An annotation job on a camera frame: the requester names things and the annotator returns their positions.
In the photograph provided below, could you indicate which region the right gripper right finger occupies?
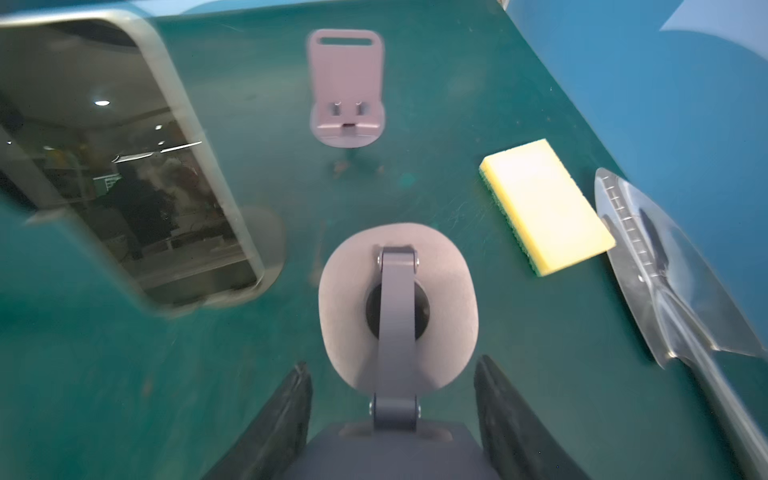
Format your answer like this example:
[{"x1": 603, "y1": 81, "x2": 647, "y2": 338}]
[{"x1": 473, "y1": 355, "x2": 588, "y2": 479}]

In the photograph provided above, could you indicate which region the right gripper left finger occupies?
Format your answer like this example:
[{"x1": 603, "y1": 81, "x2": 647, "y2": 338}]
[{"x1": 204, "y1": 362, "x2": 313, "y2": 479}]

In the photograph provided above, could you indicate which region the silver phone back right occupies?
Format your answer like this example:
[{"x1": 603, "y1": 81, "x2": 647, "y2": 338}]
[{"x1": 1, "y1": 9, "x2": 266, "y2": 313}]

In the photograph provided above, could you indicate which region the silver trowel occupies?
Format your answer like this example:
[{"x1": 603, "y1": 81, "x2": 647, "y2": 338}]
[{"x1": 594, "y1": 168, "x2": 767, "y2": 479}]

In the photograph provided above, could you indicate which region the yellow sponge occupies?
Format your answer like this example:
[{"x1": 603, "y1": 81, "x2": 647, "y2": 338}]
[{"x1": 479, "y1": 139, "x2": 616, "y2": 277}]

